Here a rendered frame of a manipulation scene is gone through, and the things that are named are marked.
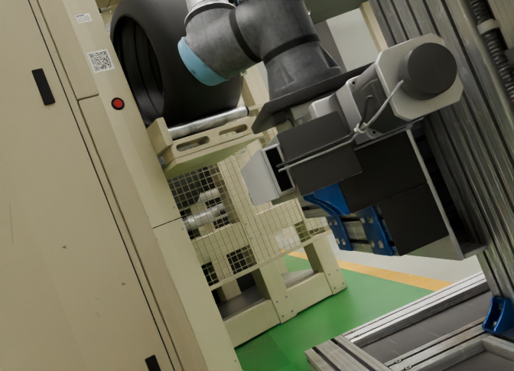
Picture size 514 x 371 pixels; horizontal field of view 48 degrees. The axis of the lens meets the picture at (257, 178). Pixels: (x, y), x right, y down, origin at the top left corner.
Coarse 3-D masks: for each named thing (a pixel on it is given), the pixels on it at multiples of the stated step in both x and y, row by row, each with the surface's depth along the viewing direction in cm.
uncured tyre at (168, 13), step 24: (120, 0) 212; (144, 0) 195; (168, 0) 194; (120, 24) 214; (144, 24) 194; (168, 24) 189; (120, 48) 230; (144, 48) 238; (168, 48) 189; (144, 72) 240; (168, 72) 191; (144, 96) 239; (168, 96) 196; (192, 96) 194; (216, 96) 201; (144, 120) 221; (168, 120) 202
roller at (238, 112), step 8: (216, 112) 205; (224, 112) 205; (232, 112) 206; (240, 112) 208; (248, 112) 210; (192, 120) 199; (200, 120) 200; (208, 120) 201; (216, 120) 203; (224, 120) 204; (232, 120) 207; (168, 128) 194; (176, 128) 195; (184, 128) 196; (192, 128) 197; (200, 128) 200; (208, 128) 202; (176, 136) 195
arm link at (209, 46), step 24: (192, 0) 116; (216, 0) 115; (192, 24) 114; (216, 24) 111; (192, 48) 112; (216, 48) 110; (240, 48) 109; (192, 72) 115; (216, 72) 113; (240, 72) 116
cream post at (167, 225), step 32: (64, 0) 195; (96, 32) 197; (128, 96) 198; (128, 128) 195; (128, 160) 192; (160, 192) 195; (160, 224) 192; (192, 256) 195; (192, 288) 192; (192, 320) 190; (224, 352) 192
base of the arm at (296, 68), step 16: (288, 48) 104; (304, 48) 104; (320, 48) 107; (272, 64) 107; (288, 64) 104; (304, 64) 103; (320, 64) 104; (336, 64) 107; (272, 80) 107; (288, 80) 105; (304, 80) 102; (320, 80) 102; (272, 96) 107
